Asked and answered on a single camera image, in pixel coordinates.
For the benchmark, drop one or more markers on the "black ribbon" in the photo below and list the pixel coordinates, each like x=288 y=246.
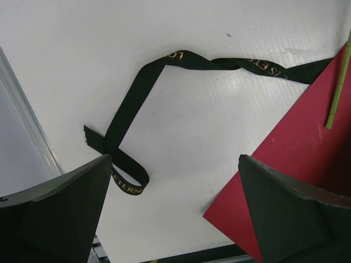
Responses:
x=128 y=174

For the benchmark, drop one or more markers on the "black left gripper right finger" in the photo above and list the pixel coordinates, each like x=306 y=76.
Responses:
x=294 y=221

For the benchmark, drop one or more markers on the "pink flower small bunch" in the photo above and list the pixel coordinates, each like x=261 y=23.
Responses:
x=339 y=86

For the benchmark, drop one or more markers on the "left aluminium frame post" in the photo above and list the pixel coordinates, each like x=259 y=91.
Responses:
x=29 y=119

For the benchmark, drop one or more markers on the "brown wrapping paper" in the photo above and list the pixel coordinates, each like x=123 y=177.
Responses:
x=299 y=146

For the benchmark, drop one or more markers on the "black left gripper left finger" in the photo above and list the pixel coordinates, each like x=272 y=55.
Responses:
x=55 y=221

